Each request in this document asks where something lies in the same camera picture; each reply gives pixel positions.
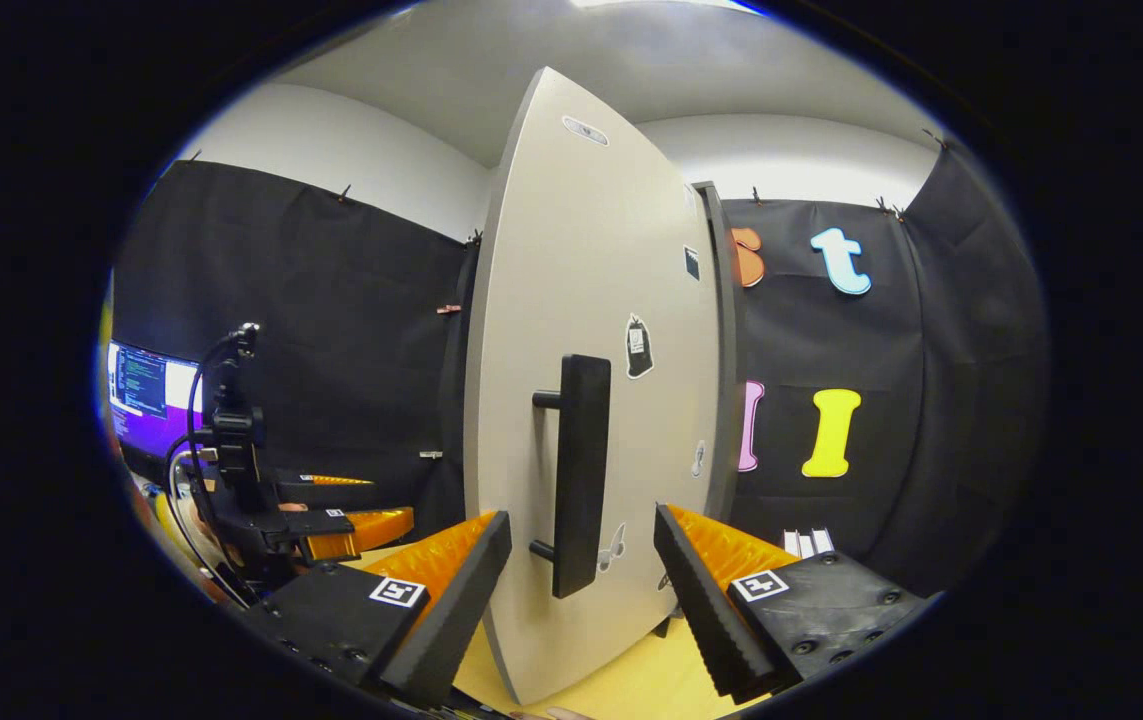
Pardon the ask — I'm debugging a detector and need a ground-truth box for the beige cabinet door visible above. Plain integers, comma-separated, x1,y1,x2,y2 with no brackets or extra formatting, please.
463,66,732,706

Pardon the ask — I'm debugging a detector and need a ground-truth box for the black cabinet door handle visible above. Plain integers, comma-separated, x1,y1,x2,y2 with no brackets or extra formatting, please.
529,353,613,601

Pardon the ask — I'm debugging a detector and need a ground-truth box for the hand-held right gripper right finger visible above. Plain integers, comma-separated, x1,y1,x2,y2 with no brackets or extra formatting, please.
653,503,932,706

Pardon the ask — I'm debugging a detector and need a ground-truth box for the dark grey cabinet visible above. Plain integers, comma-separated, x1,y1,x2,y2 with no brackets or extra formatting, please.
693,180,747,526

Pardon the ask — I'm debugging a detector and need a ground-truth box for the black cable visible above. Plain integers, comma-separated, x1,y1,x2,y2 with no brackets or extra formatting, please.
167,335,242,601

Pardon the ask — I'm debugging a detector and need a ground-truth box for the black backdrop cloth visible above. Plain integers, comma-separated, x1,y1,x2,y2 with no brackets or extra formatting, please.
111,140,1050,601

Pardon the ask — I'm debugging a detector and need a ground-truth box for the computer monitor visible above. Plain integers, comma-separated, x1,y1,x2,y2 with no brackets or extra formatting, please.
107,340,204,463

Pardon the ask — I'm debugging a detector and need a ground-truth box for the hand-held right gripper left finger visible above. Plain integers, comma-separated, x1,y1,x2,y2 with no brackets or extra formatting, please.
239,510,514,709

